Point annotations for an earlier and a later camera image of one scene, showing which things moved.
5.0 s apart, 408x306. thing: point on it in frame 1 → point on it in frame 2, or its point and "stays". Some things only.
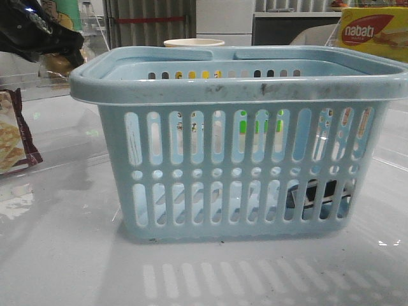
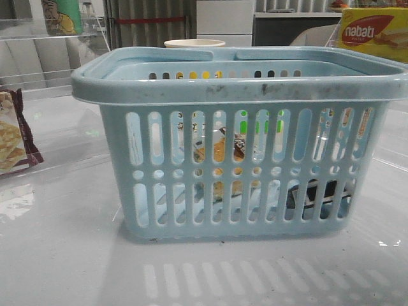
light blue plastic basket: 241,143 stays
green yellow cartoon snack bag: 67,12 stays
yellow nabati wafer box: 382,30 stays
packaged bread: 58,64 → 218,157
